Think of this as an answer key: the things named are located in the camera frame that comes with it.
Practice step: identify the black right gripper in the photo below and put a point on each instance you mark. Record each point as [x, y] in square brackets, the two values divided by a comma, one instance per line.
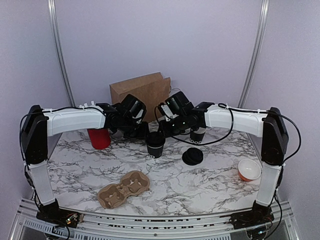
[165, 130]

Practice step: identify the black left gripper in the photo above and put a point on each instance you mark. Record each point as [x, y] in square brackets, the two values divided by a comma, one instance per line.
[142, 134]

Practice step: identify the black plastic cup lid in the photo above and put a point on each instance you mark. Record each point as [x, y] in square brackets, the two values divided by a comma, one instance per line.
[155, 139]

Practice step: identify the brown paper bag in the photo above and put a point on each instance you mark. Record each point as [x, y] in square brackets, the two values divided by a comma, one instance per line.
[151, 89]

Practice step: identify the brown cardboard cup carrier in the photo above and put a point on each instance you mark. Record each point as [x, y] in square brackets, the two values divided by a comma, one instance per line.
[131, 184]

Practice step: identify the black paper coffee cup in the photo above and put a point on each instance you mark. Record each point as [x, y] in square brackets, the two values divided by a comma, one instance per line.
[155, 151]

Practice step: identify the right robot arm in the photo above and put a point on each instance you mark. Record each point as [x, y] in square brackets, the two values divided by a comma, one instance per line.
[268, 125]

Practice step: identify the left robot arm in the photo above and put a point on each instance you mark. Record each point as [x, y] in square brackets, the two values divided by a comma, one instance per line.
[99, 119]

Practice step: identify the red cylindrical holder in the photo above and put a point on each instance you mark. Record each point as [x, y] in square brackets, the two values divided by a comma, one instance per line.
[100, 138]

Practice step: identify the stack of black lids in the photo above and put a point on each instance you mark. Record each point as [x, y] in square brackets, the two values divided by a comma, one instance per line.
[192, 156]

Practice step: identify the orange white bowl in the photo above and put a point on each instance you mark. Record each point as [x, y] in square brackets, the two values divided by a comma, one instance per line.
[248, 170]

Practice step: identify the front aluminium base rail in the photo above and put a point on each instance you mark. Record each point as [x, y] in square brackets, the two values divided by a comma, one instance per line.
[103, 226]

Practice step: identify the left aluminium post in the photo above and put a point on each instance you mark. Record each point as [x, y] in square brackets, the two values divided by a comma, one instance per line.
[59, 50]

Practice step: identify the aluminium post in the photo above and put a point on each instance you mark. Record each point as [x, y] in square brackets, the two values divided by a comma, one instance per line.
[260, 33]
[59, 50]

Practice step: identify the right aluminium post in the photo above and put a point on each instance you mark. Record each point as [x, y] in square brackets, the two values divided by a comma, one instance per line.
[260, 33]

